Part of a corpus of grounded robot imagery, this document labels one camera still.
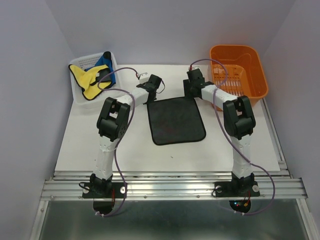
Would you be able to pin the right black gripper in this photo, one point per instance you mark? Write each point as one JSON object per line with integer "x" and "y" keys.
{"x": 187, "y": 92}

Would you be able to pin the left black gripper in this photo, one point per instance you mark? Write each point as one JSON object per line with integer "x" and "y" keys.
{"x": 152, "y": 101}

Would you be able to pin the black and purple towel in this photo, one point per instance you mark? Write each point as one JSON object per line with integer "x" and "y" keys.
{"x": 175, "y": 121}

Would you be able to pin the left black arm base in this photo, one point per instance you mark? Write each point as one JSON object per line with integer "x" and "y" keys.
{"x": 117, "y": 190}

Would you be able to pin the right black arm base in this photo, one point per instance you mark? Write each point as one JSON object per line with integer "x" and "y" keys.
{"x": 230, "y": 189}

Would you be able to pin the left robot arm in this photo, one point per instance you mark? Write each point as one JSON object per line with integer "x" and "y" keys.
{"x": 112, "y": 124}

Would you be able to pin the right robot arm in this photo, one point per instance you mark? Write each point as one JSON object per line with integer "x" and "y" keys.
{"x": 238, "y": 125}

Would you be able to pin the blue towel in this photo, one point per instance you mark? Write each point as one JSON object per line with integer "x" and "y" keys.
{"x": 106, "y": 61}

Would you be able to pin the orange plastic basket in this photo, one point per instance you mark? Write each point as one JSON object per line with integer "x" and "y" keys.
{"x": 245, "y": 71}

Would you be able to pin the yellow towel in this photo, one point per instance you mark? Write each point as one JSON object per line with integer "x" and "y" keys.
{"x": 84, "y": 79}

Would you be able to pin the white perforated basket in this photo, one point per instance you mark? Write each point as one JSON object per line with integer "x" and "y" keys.
{"x": 85, "y": 62}

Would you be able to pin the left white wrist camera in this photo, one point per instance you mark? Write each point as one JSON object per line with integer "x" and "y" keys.
{"x": 143, "y": 77}

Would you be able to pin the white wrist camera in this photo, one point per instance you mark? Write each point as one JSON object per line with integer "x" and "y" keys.
{"x": 143, "y": 77}
{"x": 193, "y": 68}

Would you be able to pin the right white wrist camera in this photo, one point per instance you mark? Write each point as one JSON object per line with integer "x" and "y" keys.
{"x": 193, "y": 68}

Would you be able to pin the aluminium mounting rail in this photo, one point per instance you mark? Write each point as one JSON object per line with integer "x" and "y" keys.
{"x": 149, "y": 186}

